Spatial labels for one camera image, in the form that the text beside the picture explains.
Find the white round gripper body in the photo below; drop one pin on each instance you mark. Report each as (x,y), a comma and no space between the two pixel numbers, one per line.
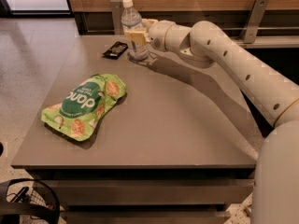
(157,34)

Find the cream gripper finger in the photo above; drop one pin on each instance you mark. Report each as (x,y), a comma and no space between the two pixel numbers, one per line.
(147,23)
(140,37)

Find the clear blue-label plastic bottle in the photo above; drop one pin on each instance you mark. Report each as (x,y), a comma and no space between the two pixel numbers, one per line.
(131,19)

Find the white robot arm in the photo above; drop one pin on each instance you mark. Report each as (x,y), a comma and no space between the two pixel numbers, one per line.
(275,197)

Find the black rxbar chocolate wrapper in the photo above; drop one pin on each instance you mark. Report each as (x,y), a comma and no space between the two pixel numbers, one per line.
(116,50)

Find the green snack chip bag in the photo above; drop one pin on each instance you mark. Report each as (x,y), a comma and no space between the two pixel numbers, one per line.
(80,111)

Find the grey table drawer cabinet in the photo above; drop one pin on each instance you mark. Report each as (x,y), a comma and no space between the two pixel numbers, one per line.
(179,148)

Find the white power strip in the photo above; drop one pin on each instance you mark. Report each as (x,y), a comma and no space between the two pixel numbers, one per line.
(248,210)

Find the left metal rail bracket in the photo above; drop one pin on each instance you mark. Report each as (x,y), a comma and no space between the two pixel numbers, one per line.
(116,11)

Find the metal rail bracket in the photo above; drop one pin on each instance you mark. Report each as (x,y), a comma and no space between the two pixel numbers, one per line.
(116,11)
(254,19)

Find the horizontal metal rail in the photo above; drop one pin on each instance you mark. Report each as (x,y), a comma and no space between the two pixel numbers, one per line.
(230,30)

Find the right metal rail bracket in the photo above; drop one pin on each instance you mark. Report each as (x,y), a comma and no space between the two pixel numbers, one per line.
(254,19)

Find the black wire basket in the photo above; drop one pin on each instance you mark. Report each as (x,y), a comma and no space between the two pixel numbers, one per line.
(28,197)

